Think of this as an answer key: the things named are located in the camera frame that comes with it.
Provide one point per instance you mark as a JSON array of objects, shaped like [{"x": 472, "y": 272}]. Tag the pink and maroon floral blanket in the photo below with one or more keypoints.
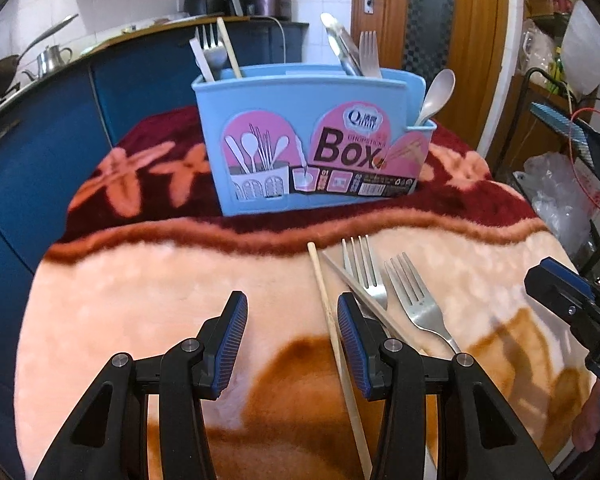
[{"x": 155, "y": 285}]

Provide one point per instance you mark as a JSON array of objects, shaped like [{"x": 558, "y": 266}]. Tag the black wok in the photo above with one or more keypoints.
[{"x": 0, "y": 75}]

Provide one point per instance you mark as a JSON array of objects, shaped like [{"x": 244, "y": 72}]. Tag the blue patterned cloth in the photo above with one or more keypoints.
[{"x": 560, "y": 120}]

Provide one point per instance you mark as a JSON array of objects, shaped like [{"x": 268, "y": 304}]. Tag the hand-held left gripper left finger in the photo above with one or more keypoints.
[{"x": 230, "y": 345}]

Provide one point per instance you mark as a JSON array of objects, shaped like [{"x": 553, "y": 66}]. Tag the rice cooker pot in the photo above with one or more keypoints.
[{"x": 267, "y": 4}]

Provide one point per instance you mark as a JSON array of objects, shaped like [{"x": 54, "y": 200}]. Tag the white plastic bag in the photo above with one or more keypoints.
[{"x": 585, "y": 50}]

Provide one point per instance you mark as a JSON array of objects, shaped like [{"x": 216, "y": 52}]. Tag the person's right hand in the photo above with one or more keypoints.
[{"x": 587, "y": 420}]

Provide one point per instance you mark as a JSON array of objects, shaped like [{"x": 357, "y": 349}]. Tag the steel kettle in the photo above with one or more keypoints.
[{"x": 50, "y": 60}]

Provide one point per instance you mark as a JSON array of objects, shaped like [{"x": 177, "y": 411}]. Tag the blue base cabinets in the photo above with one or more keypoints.
[{"x": 30, "y": 170}]

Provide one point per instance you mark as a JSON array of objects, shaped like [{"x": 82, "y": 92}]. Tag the steel fork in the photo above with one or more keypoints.
[
  {"x": 367, "y": 285},
  {"x": 370, "y": 55},
  {"x": 214, "y": 55},
  {"x": 425, "y": 310}
]

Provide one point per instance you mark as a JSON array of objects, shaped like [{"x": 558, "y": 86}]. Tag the clear plastic bag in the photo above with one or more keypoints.
[{"x": 550, "y": 195}]

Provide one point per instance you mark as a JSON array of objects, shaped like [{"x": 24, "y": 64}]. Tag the white chopstick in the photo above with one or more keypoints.
[
  {"x": 375, "y": 307},
  {"x": 202, "y": 62}
]

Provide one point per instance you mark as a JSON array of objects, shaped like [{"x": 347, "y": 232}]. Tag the wooden door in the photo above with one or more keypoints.
[{"x": 480, "y": 35}]

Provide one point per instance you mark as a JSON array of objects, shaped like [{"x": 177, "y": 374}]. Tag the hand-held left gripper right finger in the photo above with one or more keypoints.
[{"x": 352, "y": 345}]

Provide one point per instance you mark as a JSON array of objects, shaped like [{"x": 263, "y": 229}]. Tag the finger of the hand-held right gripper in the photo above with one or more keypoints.
[
  {"x": 567, "y": 272},
  {"x": 555, "y": 295}
]

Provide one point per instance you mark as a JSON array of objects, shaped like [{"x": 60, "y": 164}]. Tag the wooden chopstick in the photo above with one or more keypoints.
[
  {"x": 330, "y": 320},
  {"x": 230, "y": 50}
]

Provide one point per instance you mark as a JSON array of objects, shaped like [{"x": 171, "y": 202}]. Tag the pale plastic spoon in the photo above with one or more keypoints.
[{"x": 440, "y": 87}]

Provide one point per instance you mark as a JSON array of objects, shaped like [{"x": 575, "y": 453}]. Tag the light blue utensil box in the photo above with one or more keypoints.
[{"x": 260, "y": 110}]

